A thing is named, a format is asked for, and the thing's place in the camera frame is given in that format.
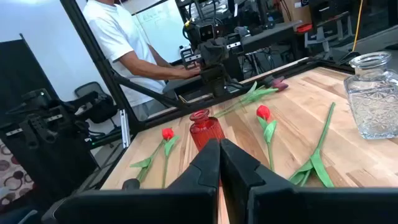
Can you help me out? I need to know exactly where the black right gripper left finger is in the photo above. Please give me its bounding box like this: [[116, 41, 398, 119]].
[[42, 139, 221, 224]]

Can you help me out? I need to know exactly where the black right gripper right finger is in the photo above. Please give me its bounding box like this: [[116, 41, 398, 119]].
[[220, 139, 398, 224]]

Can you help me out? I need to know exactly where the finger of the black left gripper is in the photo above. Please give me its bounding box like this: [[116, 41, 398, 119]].
[[199, 40, 215, 66], [214, 39, 230, 65]]

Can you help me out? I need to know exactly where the maroon artificial tulip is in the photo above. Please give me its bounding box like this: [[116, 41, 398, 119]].
[[236, 75, 280, 105], [214, 81, 289, 118]]

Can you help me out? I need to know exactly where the black artificial tulip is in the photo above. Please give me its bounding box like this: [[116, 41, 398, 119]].
[[121, 139, 165, 191], [288, 101, 336, 189]]

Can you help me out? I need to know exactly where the red ribbed glass vase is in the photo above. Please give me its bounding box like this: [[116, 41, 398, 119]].
[[189, 109, 225, 152]]

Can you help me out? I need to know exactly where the red artificial tulip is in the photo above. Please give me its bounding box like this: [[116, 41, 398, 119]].
[[160, 127, 180, 189], [256, 105, 278, 172]]

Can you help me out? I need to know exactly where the clear cut glass vase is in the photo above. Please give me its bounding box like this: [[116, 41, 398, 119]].
[[343, 52, 398, 140]]

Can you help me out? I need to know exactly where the grey desk top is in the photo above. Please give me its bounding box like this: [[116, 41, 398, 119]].
[[162, 74, 206, 94]]

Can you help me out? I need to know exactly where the whiteboard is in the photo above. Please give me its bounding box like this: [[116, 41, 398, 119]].
[[133, 0, 191, 63]]

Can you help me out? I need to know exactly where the cardboard box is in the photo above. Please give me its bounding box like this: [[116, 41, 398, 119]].
[[281, 0, 312, 24]]

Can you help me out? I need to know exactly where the red plastic tray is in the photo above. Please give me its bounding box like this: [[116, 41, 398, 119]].
[[295, 23, 313, 34]]

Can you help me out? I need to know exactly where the person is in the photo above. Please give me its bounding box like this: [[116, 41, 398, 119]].
[[82, 0, 201, 121]]

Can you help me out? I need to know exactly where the grey metal cart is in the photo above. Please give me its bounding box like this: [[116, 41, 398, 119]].
[[304, 12, 355, 57]]

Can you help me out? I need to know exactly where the black mesh office chair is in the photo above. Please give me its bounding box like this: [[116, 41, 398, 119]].
[[73, 81, 119, 128]]

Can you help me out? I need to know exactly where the circle patterned rug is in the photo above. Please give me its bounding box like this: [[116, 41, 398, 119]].
[[0, 139, 35, 212]]

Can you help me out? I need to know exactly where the black backdrop board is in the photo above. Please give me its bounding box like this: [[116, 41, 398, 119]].
[[0, 34, 60, 125]]

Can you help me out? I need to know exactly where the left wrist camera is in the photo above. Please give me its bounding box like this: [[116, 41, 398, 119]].
[[198, 24, 216, 40]]

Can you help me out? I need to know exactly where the silver frame bracket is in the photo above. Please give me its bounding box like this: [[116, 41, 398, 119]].
[[119, 108, 131, 149]]

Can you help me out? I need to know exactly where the yellow cable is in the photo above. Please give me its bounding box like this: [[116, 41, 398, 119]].
[[351, 0, 364, 52]]

